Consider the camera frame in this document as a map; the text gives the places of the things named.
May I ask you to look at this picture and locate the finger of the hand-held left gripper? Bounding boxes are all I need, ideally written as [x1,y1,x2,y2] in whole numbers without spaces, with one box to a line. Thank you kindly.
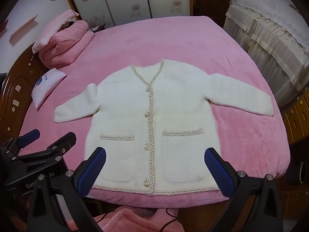
[11,132,77,168]
[0,129,41,161]

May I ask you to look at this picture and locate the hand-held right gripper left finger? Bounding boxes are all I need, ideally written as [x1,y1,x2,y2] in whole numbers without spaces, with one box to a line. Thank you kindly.
[27,146,107,232]

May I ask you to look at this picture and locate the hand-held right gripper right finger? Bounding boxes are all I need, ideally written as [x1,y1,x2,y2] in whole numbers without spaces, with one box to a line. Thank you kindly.
[204,147,283,232]

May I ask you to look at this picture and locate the white fluffy braided-trim cardigan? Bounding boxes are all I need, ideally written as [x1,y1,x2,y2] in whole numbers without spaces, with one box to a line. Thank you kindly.
[53,58,274,197]

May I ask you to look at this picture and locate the wooden headboard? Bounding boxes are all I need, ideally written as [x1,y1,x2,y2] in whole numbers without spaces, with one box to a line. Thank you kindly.
[0,42,52,145]

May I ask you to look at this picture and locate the white pillow with blue print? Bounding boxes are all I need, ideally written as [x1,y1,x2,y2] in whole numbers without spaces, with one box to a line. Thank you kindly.
[31,68,67,110]

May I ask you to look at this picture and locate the person's pink fleece clothing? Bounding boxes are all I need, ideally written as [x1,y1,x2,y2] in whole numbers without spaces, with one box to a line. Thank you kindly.
[64,208,227,232]

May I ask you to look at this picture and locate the dark round object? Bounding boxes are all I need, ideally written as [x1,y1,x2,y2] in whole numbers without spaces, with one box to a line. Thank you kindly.
[287,161,307,185]

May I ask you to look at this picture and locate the wooden drawer cabinet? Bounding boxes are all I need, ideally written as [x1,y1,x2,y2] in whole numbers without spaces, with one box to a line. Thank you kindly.
[281,94,309,145]

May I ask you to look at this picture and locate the folded pink quilt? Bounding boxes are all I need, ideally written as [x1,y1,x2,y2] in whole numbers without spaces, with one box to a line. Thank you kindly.
[39,20,95,69]

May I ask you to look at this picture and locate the pink lace-trimmed pillow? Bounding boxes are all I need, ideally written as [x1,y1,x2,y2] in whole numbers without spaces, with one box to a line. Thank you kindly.
[32,10,80,54]

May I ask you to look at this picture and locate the pink bed blanket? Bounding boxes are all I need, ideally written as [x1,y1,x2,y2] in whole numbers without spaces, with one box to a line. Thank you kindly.
[18,16,290,209]

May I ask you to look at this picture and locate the floral sliding wardrobe doors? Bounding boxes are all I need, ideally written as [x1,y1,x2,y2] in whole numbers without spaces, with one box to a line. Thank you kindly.
[60,0,194,28]

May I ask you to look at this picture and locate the dark wooden door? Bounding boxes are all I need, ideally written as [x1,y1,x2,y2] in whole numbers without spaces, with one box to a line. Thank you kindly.
[193,0,232,27]

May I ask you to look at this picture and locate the white lace cloth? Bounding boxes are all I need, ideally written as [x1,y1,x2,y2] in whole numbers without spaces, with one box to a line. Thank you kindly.
[235,0,309,51]

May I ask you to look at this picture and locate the pink wall shelf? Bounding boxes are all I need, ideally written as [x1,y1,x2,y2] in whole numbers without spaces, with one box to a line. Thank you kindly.
[9,14,38,44]

